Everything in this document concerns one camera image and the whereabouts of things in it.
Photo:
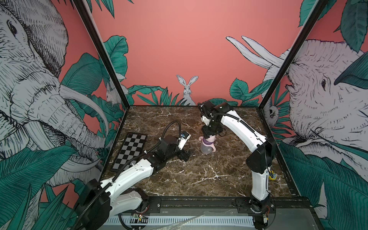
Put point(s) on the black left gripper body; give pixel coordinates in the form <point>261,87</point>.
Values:
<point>180,154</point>

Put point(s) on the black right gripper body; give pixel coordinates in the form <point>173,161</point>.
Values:
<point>211,130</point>

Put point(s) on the clear plastic baby bottle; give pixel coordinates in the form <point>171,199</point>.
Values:
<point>206,149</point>

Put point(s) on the purple bottle collar with straw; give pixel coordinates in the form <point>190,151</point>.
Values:
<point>208,142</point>

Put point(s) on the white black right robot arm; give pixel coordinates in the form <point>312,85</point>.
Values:
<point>215,117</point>

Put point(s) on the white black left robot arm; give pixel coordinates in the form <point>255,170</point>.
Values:
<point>101,200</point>

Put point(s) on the black white checkerboard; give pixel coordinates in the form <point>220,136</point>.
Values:
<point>132,146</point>

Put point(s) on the small yellow toy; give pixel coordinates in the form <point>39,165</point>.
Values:
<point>272,175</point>

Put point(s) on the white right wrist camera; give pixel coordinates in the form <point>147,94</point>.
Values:
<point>205,120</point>

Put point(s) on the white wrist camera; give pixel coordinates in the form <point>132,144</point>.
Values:
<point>184,137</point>
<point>205,120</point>

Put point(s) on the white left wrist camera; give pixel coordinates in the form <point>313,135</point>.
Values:
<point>184,137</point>

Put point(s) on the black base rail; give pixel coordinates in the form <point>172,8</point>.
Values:
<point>156,204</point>

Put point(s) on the white ribbed cable duct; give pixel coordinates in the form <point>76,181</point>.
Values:
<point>238,221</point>

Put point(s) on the black enclosure frame post right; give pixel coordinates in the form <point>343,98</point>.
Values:
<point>312,18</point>

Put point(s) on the black enclosure frame post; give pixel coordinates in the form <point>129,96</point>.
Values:
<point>92,30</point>
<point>312,18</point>

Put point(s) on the black enclosure frame post left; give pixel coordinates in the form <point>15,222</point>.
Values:
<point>92,30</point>

